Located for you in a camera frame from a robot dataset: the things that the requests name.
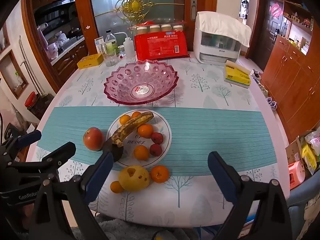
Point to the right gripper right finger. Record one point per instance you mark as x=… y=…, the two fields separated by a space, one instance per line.
x=272 y=219

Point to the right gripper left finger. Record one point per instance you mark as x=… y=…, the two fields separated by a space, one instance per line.
x=49 y=219

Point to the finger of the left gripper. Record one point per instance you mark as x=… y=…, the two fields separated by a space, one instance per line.
x=13 y=145
x=58 y=153

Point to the red apple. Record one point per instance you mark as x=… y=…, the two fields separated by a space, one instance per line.
x=93 y=139

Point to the small orange kumquat front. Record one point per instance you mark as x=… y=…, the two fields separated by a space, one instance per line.
x=116 y=187

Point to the dark avocado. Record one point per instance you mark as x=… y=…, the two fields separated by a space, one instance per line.
x=116 y=151

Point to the yellow pear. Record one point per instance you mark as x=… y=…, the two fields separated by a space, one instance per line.
x=134 y=178

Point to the spotted ripe banana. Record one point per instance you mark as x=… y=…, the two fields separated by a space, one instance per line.
x=126 y=129

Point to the small yellow-orange mandarin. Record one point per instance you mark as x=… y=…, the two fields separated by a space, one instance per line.
x=124 y=119

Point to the large orange mandarin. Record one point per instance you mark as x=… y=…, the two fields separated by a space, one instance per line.
x=159 y=174

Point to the small mandarin plate top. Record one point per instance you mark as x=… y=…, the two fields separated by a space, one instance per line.
x=135 y=114

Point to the red pot on floor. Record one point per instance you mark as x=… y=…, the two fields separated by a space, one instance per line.
x=31 y=100

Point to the pink plastic stool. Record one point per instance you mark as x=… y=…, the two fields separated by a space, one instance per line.
x=296 y=174

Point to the cardboard box on floor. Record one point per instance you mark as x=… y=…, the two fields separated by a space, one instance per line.
x=294 y=150

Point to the white printed round plate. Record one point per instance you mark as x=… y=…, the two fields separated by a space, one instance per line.
x=159 y=124

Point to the yellow cardboard box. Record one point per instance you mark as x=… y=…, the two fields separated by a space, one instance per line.
x=90 y=61

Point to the pink glass fruit bowl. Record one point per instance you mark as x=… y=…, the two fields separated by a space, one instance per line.
x=140 y=82

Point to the teal patterned tablecloth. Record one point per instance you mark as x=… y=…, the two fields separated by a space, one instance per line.
x=202 y=114

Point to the clear drinking glass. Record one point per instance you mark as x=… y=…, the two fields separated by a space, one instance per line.
x=110 y=58

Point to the small white carton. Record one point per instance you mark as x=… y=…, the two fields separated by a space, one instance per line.
x=100 y=45

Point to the small glass jar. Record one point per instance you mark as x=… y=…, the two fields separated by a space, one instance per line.
x=121 y=50

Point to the clear plastic bottle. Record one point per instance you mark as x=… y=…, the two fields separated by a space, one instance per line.
x=111 y=43

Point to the white squeeze bottle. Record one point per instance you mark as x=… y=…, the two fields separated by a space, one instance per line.
x=129 y=46

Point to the red paper cup package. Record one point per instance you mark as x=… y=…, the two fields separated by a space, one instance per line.
x=161 y=45

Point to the wooden cabinet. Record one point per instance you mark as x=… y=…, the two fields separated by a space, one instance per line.
x=291 y=75

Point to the yellow tissue pack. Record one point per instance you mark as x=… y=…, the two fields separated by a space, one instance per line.
x=236 y=74

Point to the gold door ornament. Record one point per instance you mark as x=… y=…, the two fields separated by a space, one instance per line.
x=133 y=3

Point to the white countertop appliance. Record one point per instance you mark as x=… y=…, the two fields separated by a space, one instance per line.
x=214 y=49

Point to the white towel on appliance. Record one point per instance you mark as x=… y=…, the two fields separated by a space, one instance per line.
x=224 y=25

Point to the dark entrance door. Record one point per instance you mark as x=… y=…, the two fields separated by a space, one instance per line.
x=272 y=19

